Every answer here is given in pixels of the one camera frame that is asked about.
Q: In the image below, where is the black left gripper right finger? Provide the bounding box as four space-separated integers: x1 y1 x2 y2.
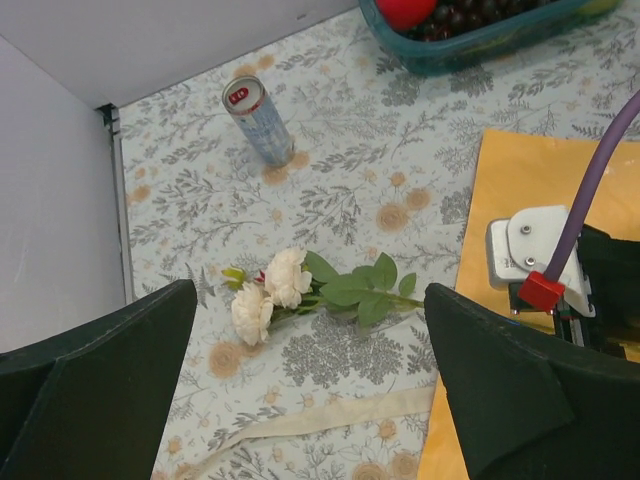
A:
424 283 639 479

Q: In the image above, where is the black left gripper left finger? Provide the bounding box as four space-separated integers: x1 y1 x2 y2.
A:
1 280 197 479

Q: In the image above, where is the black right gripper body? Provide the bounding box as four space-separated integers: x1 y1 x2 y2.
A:
551 225 639 360

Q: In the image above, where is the cream printed ribbon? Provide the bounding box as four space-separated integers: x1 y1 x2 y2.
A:
175 386 435 479

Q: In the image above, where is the orange paper bouquet wrap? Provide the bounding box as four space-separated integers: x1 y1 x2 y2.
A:
417 128 640 480

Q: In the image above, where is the white rose stem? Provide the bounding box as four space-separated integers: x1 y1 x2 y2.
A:
223 246 421 347

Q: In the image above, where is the blue plastic fruit container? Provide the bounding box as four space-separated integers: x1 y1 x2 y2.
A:
359 0 619 76

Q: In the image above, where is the dark grape bunch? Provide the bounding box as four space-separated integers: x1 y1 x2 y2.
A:
403 0 551 42

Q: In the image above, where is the red dragon fruit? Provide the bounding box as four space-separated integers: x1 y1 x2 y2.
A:
376 0 437 31

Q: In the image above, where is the silver drink can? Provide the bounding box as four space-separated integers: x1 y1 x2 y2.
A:
222 75 294 168

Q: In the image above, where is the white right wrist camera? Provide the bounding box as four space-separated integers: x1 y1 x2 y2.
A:
486 205 596 318

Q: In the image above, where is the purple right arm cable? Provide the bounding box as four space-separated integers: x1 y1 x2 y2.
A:
542 87 640 284

